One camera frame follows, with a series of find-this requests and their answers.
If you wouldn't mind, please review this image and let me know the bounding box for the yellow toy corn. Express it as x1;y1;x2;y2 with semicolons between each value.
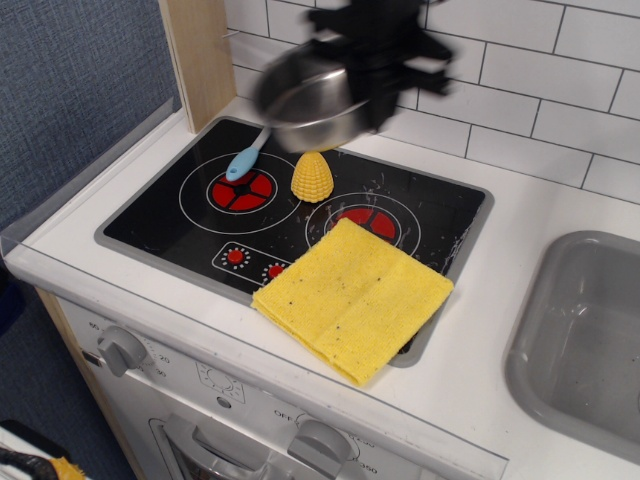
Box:
291;151;334;203

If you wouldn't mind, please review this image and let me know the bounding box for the grey right oven knob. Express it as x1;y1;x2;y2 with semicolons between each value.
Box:
287;420;352;479

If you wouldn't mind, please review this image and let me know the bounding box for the grey oven knob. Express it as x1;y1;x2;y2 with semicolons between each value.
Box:
287;420;352;479
97;326;147;377

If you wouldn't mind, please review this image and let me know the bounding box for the yellow cloth bottom corner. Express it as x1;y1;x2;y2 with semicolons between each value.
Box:
49;457;86;480

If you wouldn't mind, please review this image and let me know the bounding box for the black toy stove top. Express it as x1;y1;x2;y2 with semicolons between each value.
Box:
93;116;496;369

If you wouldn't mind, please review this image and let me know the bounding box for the yellow towel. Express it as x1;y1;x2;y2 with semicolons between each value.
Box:
252;218;454;386

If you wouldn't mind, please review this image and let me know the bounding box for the white toy oven front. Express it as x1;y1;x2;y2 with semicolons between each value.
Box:
59;300;467;479

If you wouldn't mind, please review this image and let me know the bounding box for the wooden side post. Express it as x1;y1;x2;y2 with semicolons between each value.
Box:
158;0;237;134

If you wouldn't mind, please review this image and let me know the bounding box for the grey sink basin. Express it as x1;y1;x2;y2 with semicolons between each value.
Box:
505;231;639;463

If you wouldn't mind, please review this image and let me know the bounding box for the grey left oven knob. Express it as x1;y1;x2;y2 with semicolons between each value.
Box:
97;326;147;377

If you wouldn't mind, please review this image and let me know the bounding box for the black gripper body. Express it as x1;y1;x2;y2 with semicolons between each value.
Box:
306;1;453;95

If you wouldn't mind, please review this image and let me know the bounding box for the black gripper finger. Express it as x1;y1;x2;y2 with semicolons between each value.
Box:
369;79;404;132
344;54;379;104

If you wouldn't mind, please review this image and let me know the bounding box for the stainless steel pot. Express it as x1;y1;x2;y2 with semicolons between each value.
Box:
230;32;375;153

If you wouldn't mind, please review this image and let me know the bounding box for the white and blue spoon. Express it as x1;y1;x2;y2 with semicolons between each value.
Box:
225;127;271;182

